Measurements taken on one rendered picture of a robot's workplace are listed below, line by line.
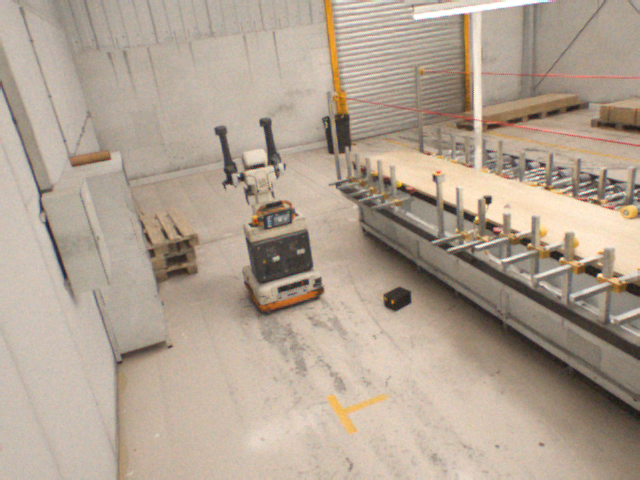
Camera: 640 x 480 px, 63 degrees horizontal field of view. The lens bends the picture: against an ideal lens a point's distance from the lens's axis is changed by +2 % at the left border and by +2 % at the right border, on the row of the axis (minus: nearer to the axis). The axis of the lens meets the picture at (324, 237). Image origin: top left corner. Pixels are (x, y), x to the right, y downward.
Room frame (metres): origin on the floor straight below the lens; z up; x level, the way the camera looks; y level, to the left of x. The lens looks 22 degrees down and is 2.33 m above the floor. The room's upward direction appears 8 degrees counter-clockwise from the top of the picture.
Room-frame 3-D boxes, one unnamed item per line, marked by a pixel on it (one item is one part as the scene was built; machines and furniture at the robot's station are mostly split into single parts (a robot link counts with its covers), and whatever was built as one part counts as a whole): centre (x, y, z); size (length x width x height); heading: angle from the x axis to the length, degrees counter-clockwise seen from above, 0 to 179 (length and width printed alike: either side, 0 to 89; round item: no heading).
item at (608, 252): (2.33, -1.40, 0.90); 0.04 x 0.04 x 0.48; 19
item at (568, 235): (2.57, -1.32, 0.90); 0.04 x 0.04 x 0.48; 19
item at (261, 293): (4.50, 0.47, 0.16); 0.67 x 0.64 x 0.25; 19
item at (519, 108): (11.11, -4.52, 0.23); 2.41 x 0.77 x 0.17; 110
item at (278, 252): (4.42, 0.44, 0.59); 0.55 x 0.34 x 0.83; 109
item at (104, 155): (4.28, 1.80, 1.59); 0.30 x 0.08 x 0.08; 109
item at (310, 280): (4.20, 0.34, 0.23); 0.41 x 0.02 x 0.08; 109
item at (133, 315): (4.18, 1.76, 0.78); 0.90 x 0.45 x 1.55; 19
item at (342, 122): (10.40, -0.53, 0.36); 0.59 x 0.58 x 0.73; 19
